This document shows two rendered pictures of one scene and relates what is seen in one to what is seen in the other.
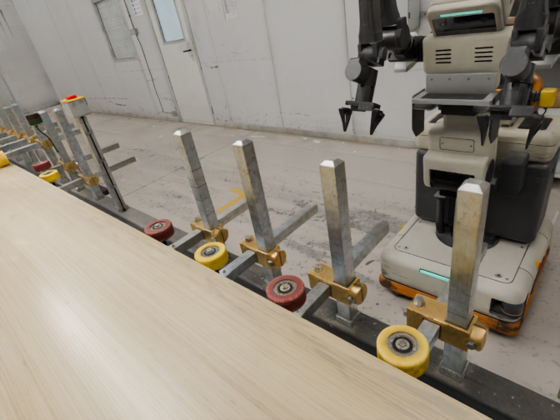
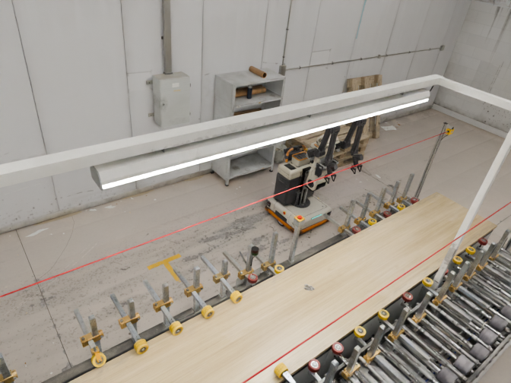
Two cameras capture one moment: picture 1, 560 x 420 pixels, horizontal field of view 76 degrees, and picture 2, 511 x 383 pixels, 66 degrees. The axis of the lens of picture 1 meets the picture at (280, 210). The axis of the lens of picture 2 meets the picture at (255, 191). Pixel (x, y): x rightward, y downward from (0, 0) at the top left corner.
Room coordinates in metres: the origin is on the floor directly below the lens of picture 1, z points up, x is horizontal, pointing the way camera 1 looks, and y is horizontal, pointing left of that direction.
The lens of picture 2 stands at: (1.87, 3.41, 3.24)
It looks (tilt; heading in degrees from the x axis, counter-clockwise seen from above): 34 degrees down; 271
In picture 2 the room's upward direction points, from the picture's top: 7 degrees clockwise
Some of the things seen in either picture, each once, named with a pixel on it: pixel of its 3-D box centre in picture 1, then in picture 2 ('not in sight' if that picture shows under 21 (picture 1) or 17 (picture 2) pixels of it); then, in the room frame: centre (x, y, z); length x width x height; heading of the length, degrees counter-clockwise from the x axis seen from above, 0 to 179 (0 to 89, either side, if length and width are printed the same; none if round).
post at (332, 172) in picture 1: (342, 257); (378, 205); (0.62, -0.11, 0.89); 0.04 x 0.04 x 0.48; 43
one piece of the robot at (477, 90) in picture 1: (456, 107); (325, 165); (1.18, -0.67, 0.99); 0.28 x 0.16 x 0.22; 43
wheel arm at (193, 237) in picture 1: (217, 222); (339, 226); (1.05, 0.22, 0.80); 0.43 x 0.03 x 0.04; 133
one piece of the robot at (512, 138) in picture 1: (479, 169); (298, 178); (1.44, -0.95, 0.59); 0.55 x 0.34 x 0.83; 43
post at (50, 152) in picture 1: (52, 155); (223, 281); (2.09, 1.25, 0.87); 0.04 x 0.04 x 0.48; 43
